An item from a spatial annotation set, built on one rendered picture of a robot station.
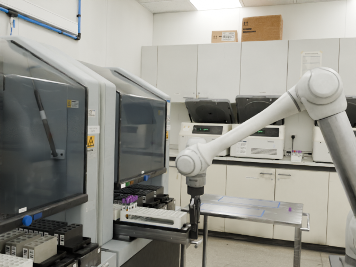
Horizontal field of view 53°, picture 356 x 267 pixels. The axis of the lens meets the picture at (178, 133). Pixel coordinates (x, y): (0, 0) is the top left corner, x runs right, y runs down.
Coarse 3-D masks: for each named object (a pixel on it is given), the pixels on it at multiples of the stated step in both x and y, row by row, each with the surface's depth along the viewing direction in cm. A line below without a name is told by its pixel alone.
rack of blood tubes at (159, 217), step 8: (136, 208) 169; (144, 208) 169; (152, 208) 168; (120, 216) 163; (136, 216) 169; (144, 216) 168; (152, 216) 158; (160, 216) 157; (168, 216) 156; (176, 216) 156; (184, 216) 160; (152, 224) 158; (160, 224) 157; (168, 224) 163; (176, 224) 154
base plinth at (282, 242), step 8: (200, 232) 400; (208, 232) 397; (216, 232) 394; (224, 232) 391; (240, 240) 385; (248, 240) 383; (256, 240) 380; (264, 240) 377; (272, 240) 375; (280, 240) 372; (304, 248) 364; (312, 248) 362; (320, 248) 360; (328, 248) 357; (336, 248) 355; (344, 248) 353
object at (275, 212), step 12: (204, 204) 198; (216, 204) 199; (228, 204) 200; (240, 204) 200; (252, 204) 201; (264, 204) 202; (276, 204) 203; (288, 204) 204; (300, 204) 205; (204, 216) 227; (216, 216) 180; (228, 216) 178; (240, 216) 176; (252, 216) 176; (264, 216) 177; (276, 216) 178; (288, 216) 178; (300, 216) 179; (204, 228) 227; (300, 228) 172; (204, 240) 227; (300, 240) 206; (204, 252) 227; (300, 252) 207; (180, 264) 188; (204, 264) 228
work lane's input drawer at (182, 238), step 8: (120, 224) 162; (128, 224) 161; (136, 224) 160; (144, 224) 159; (184, 224) 158; (120, 232) 161; (128, 232) 160; (136, 232) 159; (144, 232) 158; (152, 232) 156; (160, 232) 155; (168, 232) 154; (176, 232) 153; (184, 232) 153; (160, 240) 155; (168, 240) 154; (176, 240) 153; (184, 240) 152; (192, 240) 160; (200, 240) 159
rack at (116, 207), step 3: (114, 204) 175; (117, 204) 174; (120, 204) 174; (114, 207) 168; (117, 207) 170; (120, 207) 169; (114, 210) 164; (117, 210) 165; (114, 213) 164; (117, 213) 165; (114, 216) 164; (117, 216) 166; (114, 219) 164
